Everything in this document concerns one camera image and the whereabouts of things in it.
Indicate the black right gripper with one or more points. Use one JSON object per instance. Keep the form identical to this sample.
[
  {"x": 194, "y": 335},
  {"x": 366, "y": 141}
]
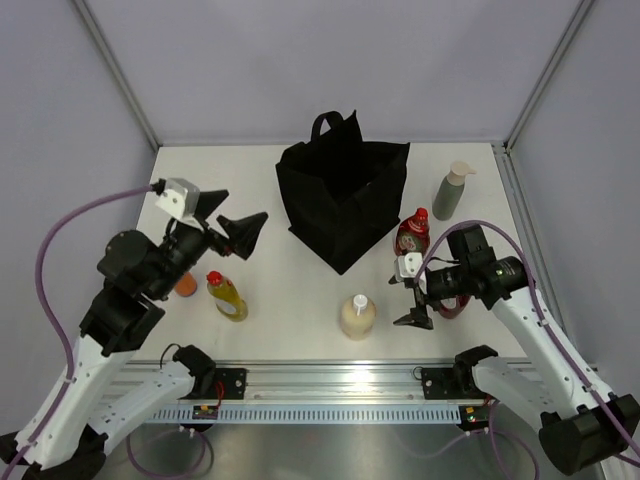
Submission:
[{"x": 418, "y": 316}]

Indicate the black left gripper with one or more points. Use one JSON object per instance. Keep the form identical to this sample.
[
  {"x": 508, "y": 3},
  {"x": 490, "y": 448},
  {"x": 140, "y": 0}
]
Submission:
[{"x": 242, "y": 234}]

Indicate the cream lotion bottle white cap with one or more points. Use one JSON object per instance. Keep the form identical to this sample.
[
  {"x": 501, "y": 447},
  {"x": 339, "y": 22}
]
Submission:
[{"x": 357, "y": 317}]

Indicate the orange bottle blue cap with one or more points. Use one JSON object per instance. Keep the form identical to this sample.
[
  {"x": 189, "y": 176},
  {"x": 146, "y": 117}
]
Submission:
[{"x": 186, "y": 286}]

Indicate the yellow soap bottle red cap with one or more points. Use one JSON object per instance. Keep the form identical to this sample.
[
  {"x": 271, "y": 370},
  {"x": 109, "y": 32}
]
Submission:
[{"x": 226, "y": 297}]

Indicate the green bottle beige pump cap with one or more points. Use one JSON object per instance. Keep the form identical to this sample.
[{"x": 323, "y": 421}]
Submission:
[{"x": 451, "y": 190}]

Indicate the dark red soap bottle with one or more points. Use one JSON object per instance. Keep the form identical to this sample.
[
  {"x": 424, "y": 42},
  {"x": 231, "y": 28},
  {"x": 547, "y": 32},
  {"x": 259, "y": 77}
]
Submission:
[{"x": 452, "y": 307}]

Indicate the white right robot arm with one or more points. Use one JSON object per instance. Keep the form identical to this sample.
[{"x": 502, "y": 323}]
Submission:
[{"x": 579, "y": 419}]

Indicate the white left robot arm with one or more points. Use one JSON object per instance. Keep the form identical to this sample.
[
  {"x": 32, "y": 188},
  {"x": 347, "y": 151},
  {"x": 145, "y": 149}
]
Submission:
[{"x": 68, "y": 438}]

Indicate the black canvas bag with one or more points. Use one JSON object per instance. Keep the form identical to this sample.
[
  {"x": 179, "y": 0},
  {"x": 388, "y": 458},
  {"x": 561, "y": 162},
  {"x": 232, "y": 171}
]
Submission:
[{"x": 342, "y": 194}]

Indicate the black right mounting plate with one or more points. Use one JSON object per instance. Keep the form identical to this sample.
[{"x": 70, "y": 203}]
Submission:
[{"x": 441, "y": 383}]

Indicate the black mounting plate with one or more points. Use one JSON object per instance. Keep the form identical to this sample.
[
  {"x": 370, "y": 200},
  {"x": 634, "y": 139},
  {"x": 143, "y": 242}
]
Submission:
[
  {"x": 441, "y": 383},
  {"x": 230, "y": 382}
]

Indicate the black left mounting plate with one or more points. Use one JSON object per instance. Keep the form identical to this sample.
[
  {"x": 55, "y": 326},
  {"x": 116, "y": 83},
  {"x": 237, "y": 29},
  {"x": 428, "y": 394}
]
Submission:
[{"x": 230, "y": 382}]

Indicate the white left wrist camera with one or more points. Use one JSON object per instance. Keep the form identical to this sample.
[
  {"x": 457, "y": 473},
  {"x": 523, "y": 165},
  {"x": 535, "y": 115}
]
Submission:
[{"x": 178, "y": 199}]

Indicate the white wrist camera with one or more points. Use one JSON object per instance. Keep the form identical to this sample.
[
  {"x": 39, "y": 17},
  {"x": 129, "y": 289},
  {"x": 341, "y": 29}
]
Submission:
[
  {"x": 178, "y": 199},
  {"x": 406, "y": 268}
]

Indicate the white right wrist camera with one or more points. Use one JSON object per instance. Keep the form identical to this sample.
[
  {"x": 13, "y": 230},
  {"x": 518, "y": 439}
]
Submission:
[{"x": 406, "y": 268}]

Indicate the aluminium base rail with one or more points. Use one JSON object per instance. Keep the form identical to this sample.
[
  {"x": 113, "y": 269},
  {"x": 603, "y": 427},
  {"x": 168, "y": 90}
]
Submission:
[{"x": 332, "y": 383}]

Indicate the aluminium frame rail right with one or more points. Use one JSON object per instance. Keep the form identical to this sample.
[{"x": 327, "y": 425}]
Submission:
[{"x": 558, "y": 166}]

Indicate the white slotted cable duct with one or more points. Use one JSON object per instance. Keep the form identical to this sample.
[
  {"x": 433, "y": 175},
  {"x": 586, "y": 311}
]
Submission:
[{"x": 308, "y": 414}]

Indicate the aluminium frame post left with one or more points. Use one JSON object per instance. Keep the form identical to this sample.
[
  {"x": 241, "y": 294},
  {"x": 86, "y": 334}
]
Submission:
[{"x": 98, "y": 38}]

